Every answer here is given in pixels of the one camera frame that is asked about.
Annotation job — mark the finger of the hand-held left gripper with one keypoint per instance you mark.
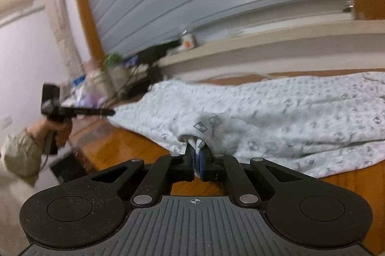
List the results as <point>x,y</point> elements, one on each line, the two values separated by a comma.
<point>96,112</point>

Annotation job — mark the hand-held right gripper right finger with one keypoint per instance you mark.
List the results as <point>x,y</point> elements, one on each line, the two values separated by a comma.
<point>205,165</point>

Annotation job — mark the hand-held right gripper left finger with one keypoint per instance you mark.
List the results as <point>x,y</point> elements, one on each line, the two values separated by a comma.
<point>195,161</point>

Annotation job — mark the white patterned pajama pants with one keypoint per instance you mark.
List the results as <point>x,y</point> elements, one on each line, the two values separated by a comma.
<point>270,111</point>

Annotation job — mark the person's left forearm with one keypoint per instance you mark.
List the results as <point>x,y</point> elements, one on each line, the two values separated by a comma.
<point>18,153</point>

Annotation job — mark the person's left hand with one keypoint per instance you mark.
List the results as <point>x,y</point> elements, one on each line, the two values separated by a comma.
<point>64,134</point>

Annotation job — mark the pile of plastic containers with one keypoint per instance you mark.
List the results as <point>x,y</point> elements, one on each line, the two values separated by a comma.
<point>93,75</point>

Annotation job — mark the green plant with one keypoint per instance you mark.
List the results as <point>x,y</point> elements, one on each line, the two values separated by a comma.
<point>112,59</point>

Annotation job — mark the blue packet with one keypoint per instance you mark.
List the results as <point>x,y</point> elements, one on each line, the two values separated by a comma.
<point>130,61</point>

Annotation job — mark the dark flat box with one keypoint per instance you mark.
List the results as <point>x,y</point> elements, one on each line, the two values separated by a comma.
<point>67,168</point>

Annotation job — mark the black plug adapter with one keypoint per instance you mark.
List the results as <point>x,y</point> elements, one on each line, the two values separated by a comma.
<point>155,74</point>

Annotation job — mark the white wrapped pipe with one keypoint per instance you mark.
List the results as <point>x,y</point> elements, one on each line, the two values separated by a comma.
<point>60,18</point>

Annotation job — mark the black box device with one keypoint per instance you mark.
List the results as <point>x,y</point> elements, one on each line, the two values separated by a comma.
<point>153,53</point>

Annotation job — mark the glass jar with orange label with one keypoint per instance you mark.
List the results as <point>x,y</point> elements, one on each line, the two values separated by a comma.
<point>188,42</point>

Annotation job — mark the beige window sill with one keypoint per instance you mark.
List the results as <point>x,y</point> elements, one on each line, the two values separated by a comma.
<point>285,42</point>

